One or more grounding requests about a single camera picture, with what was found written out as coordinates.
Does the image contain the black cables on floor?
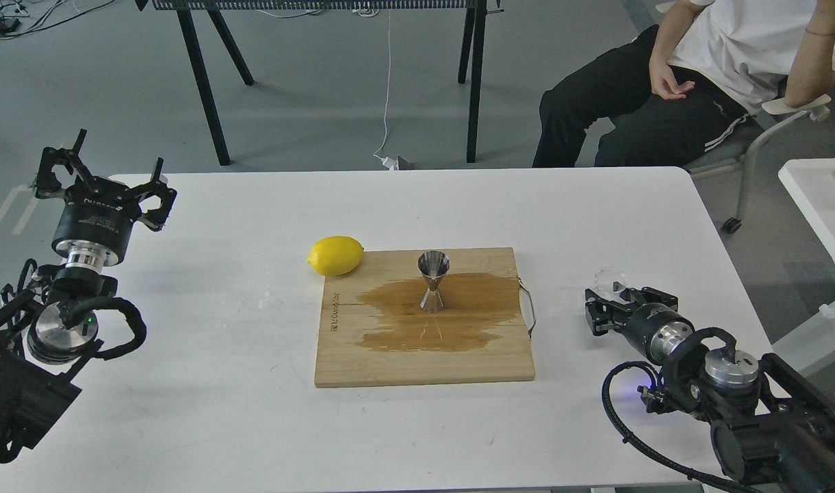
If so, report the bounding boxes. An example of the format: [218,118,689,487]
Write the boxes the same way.
[0,0,117,49]

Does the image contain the clear glass measuring cup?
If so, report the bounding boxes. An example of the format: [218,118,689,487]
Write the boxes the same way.
[595,266,628,301]

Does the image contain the steel double jigger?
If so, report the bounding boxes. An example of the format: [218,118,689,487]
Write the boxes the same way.
[417,250,450,313]

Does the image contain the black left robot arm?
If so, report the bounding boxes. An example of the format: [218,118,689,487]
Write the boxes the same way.
[0,130,177,463]

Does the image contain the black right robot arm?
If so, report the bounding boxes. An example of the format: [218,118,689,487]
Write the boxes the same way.
[584,285,835,492]

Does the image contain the white power cable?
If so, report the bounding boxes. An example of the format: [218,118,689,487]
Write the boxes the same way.
[372,8,404,170]

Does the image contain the seated person white shirt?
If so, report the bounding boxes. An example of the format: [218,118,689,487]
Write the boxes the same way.
[532,1,835,168]

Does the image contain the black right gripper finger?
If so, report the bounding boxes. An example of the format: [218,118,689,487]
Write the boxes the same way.
[584,288,641,338]
[623,286,678,316]

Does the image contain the yellow lemon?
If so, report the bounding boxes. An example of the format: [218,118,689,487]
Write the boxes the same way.
[306,236,364,277]

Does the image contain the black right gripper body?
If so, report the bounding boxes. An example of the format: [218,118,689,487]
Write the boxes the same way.
[619,303,695,363]

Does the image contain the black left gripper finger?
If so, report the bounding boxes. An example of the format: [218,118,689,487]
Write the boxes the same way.
[123,157,179,232]
[31,129,102,206]

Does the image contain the white side table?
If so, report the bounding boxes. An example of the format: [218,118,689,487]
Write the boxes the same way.
[772,158,835,377]

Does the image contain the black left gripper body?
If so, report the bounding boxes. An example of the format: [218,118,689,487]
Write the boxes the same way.
[51,186,142,266]

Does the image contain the person's right hand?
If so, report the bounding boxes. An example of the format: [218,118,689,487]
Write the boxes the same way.
[648,55,695,101]

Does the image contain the black trestle table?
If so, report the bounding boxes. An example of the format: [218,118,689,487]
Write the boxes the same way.
[134,0,506,166]

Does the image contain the wooden cutting board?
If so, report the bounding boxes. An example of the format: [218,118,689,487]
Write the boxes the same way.
[314,247,535,389]

